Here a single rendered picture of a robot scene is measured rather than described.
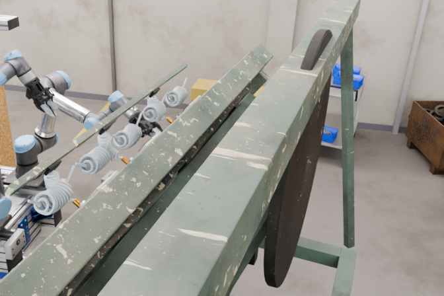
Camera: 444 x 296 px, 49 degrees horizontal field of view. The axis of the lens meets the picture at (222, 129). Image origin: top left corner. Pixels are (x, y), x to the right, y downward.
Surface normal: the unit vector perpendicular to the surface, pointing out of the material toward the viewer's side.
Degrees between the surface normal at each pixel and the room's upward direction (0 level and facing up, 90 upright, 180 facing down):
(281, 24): 90
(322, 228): 0
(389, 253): 0
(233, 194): 0
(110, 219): 36
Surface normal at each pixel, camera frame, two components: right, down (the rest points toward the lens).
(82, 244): 0.59, -0.62
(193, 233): 0.05, -0.90
